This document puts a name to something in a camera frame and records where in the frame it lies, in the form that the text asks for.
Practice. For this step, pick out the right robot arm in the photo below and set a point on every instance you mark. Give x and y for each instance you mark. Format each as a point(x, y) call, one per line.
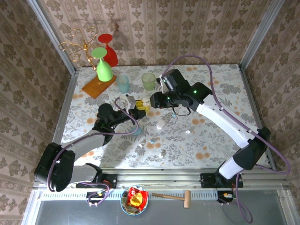
point(222, 122)

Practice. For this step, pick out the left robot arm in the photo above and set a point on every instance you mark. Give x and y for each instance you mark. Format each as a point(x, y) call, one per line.
point(84, 143)

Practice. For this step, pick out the aluminium rail beam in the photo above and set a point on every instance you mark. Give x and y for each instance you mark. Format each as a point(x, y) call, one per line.
point(159, 179)

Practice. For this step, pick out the patterned ceramic bowl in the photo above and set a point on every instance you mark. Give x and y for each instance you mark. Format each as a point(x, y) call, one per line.
point(134, 212)

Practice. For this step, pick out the green wine glass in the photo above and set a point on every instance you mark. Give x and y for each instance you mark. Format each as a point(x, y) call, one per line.
point(104, 72)

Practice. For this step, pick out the aluminium table side rail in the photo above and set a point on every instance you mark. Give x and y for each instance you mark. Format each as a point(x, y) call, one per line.
point(66, 103)
point(255, 110)

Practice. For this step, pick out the small blue lid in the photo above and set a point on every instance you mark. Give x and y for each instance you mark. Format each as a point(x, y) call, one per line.
point(138, 132)

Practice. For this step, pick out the orange wooden board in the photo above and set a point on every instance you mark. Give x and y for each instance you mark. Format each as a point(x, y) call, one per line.
point(96, 87)

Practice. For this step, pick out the wooden mallet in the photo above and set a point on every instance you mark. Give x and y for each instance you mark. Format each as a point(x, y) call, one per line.
point(187, 199)

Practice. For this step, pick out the white earbud charging case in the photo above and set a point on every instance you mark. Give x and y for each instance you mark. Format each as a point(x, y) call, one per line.
point(160, 124)
point(145, 100)

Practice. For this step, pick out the blue plastic tumbler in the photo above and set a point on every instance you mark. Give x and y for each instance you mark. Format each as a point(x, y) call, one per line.
point(123, 83)

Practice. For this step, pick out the green plastic tumbler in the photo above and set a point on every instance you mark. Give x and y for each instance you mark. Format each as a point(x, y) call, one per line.
point(148, 82)

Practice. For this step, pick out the red wine glass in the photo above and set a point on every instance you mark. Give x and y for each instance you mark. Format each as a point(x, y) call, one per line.
point(111, 57)

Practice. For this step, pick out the red yellow snack packet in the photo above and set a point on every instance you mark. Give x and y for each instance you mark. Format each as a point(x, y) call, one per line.
point(136, 199)

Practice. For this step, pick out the aluminium frame post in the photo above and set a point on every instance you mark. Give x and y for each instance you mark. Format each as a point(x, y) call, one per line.
point(282, 211)
point(55, 39)
point(260, 35)
point(30, 206)

